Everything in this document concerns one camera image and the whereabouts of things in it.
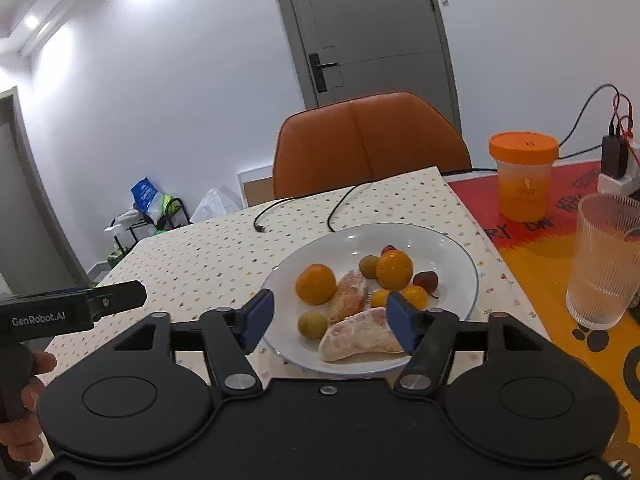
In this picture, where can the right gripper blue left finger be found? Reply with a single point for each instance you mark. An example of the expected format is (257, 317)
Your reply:
(229, 336)

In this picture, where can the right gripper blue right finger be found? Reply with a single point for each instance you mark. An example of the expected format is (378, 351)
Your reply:
(426, 336)

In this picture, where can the small yellow orange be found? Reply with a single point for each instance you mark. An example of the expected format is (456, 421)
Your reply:
(379, 298)
(416, 296)

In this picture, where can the large peeled pomelo segment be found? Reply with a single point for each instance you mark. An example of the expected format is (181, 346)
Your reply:
(364, 332)

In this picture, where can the large orange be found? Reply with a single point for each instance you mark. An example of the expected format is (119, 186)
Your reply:
(394, 270)

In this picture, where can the small peeled pomelo segment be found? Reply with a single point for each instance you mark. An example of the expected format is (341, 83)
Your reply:
(350, 297)

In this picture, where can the single orange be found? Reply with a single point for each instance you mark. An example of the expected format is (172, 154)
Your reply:
(316, 284)

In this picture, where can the red small plum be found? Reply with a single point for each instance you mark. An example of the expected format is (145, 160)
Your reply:
(387, 248)

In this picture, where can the person's left hand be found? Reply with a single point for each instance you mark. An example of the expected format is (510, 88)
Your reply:
(22, 436)

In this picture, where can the grey side door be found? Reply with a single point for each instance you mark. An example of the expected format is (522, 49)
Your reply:
(35, 253)

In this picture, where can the floral patterned tablecloth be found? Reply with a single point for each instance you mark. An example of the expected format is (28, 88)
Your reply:
(225, 261)

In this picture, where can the white ceramic plate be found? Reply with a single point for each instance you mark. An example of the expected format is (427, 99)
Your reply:
(457, 291)

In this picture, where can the clear plastic bag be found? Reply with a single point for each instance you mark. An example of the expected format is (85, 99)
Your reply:
(217, 202)

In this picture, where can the black metal shelf rack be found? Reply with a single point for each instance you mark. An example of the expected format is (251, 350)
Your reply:
(130, 228)

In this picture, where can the white framed cardboard panel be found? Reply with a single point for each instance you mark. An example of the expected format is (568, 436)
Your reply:
(256, 185)

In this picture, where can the colourful red yellow mat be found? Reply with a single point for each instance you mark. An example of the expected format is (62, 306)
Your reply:
(540, 256)

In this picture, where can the blue plastic bag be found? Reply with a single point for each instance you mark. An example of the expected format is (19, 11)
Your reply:
(147, 198)

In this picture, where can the orange leather chair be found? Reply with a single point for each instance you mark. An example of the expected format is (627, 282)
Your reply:
(362, 140)

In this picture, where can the orange lidded plastic cup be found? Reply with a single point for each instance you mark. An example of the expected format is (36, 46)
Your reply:
(524, 162)

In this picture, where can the ribbed clear glass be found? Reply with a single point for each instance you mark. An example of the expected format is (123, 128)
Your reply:
(605, 272)

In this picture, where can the white power strip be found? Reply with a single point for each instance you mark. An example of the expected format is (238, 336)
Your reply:
(627, 185)

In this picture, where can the black power adapter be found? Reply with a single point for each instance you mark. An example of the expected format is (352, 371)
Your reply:
(614, 158)

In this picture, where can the grey entrance door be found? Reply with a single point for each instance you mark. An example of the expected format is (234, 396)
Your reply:
(379, 46)

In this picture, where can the black door handle lock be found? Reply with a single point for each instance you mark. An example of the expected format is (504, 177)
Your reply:
(317, 71)

